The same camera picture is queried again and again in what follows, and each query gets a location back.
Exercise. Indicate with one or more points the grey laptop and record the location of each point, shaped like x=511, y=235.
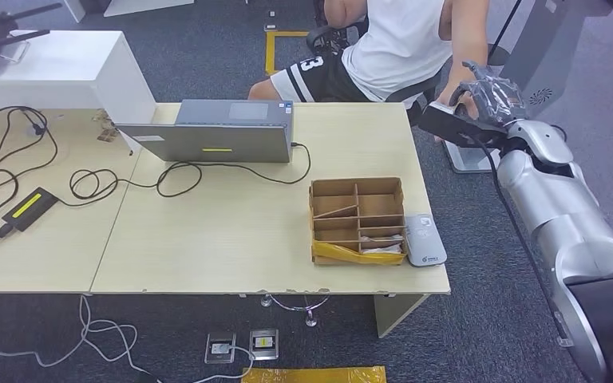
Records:
x=206, y=142

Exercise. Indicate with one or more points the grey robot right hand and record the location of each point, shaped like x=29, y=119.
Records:
x=497, y=100

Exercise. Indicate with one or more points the white counter block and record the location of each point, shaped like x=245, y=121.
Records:
x=47, y=69

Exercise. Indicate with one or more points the metal floor outlet yellow label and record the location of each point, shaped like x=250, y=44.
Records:
x=263, y=343

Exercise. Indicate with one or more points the silver kiosk stand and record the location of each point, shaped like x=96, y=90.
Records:
x=550, y=53

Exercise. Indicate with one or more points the cardboard divider box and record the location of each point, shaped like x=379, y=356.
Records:
x=372, y=203

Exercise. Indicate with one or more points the white card stack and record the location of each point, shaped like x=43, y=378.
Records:
x=383, y=249

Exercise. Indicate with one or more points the beige desk leg panel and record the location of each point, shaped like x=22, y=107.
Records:
x=391, y=312

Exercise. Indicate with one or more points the black power adapter yellow label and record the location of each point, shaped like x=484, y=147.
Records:
x=29, y=209

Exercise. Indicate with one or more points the black stanchion post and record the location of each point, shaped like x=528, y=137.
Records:
x=499, y=55

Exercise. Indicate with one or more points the brown patterned card pile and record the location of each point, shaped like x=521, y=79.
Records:
x=108, y=135

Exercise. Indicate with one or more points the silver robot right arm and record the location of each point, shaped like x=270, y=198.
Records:
x=560, y=201

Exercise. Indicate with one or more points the yellow plastic strip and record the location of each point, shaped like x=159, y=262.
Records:
x=338, y=253

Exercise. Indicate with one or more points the grey white card reader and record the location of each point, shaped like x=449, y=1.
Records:
x=425, y=240

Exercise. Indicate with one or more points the person's right forearm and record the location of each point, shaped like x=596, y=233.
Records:
x=341, y=13

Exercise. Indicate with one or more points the person's left hand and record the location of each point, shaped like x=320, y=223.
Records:
x=450, y=96

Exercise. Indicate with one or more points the person's left forearm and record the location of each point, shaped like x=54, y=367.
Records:
x=468, y=53

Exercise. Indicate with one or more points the clear acrylic stand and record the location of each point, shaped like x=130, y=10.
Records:
x=18, y=52

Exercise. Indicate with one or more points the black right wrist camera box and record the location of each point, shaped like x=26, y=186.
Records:
x=454, y=129

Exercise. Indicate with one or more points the metal floor outlet with plug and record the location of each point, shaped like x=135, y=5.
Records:
x=214, y=355

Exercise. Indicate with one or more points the person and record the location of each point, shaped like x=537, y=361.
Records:
x=396, y=47

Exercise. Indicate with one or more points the white furniture base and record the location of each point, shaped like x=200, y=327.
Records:
x=142, y=5

